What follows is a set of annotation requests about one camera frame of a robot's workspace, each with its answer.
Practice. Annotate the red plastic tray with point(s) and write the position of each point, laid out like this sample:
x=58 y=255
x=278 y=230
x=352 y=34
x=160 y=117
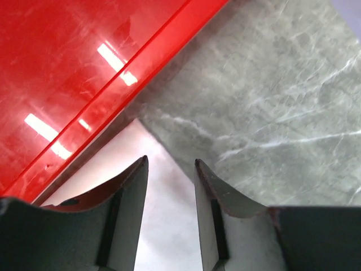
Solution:
x=68 y=68

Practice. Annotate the white t-shirt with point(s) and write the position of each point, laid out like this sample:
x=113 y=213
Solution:
x=169 y=236

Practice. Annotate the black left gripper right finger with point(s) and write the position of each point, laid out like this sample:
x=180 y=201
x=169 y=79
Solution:
x=238 y=233

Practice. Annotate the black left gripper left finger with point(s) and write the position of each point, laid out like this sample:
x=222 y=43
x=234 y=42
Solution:
x=96 y=230

